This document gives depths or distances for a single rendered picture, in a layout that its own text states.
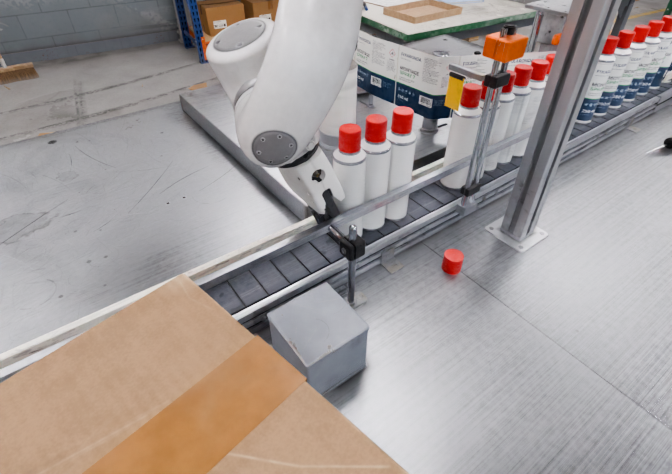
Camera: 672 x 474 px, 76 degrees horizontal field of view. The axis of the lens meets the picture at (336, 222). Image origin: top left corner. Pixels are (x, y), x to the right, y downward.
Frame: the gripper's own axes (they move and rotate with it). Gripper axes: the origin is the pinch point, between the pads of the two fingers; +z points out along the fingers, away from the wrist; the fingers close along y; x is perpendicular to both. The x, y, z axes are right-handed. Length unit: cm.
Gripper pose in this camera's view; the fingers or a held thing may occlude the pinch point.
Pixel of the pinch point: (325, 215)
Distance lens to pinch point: 69.6
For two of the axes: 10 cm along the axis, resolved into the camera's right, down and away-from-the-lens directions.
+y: -5.9, -5.1, 6.2
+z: 2.7, 6.0, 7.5
